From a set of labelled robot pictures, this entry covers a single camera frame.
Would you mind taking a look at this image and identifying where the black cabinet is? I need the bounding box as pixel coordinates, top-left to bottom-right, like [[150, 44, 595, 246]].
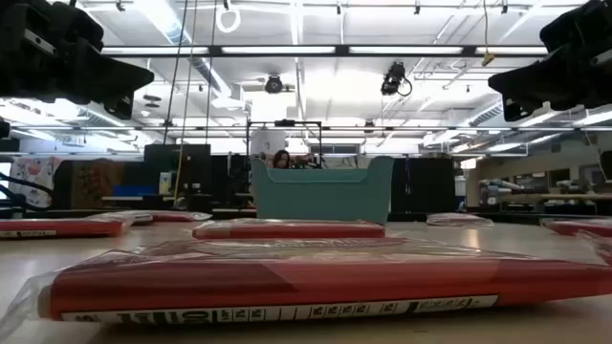
[[142, 142, 211, 211], [391, 157, 456, 215]]

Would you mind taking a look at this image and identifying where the black horizontal frame bar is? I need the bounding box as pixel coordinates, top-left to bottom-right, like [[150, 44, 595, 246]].
[[0, 124, 612, 134]]

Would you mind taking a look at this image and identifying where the yellow hanging connector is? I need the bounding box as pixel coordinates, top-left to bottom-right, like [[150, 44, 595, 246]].
[[480, 0, 497, 68]]

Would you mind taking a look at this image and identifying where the white hanging ring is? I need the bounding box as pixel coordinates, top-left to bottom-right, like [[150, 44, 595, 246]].
[[214, 3, 242, 34]]

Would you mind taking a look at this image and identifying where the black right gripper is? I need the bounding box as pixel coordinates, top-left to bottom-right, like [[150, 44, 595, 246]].
[[488, 0, 612, 123]]

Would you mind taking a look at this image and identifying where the black camera with cable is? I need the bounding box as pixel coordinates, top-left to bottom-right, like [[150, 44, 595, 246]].
[[380, 60, 413, 97]]

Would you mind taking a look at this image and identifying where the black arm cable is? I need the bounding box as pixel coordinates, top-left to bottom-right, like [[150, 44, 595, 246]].
[[0, 171, 55, 214]]

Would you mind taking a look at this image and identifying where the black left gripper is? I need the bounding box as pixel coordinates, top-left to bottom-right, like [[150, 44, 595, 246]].
[[0, 0, 156, 121]]

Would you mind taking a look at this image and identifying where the black overhead light bar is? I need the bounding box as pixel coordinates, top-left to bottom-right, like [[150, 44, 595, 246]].
[[99, 44, 549, 59]]

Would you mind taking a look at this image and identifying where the black hanging cable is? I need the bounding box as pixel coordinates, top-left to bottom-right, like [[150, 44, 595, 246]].
[[162, 0, 190, 144]]

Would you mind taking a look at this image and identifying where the brown board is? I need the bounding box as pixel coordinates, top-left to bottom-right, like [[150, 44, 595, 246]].
[[53, 160, 126, 210]]

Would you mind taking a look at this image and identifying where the red Orville popcorn bag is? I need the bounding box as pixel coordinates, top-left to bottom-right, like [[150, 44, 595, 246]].
[[539, 217, 612, 238], [426, 212, 496, 228], [0, 237, 612, 331], [0, 217, 133, 240], [151, 210, 213, 224], [576, 228, 612, 267], [87, 211, 155, 226], [191, 218, 386, 241]]

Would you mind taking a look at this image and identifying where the floral cloth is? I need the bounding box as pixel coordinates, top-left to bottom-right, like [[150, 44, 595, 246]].
[[9, 156, 63, 209]]

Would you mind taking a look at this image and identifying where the white container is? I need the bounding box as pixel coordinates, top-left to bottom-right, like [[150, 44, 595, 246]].
[[251, 129, 287, 157]]

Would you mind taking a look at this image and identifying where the person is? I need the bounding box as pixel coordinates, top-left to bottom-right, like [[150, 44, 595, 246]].
[[271, 148, 294, 170]]

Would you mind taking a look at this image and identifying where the black round camera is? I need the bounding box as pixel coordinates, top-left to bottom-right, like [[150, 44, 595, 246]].
[[264, 74, 285, 96]]

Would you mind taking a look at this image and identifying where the teal plastic basket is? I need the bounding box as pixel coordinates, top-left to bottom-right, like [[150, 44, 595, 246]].
[[250, 155, 396, 226]]

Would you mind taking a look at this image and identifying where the blue panel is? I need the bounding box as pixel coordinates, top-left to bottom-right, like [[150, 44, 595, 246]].
[[112, 184, 159, 198]]

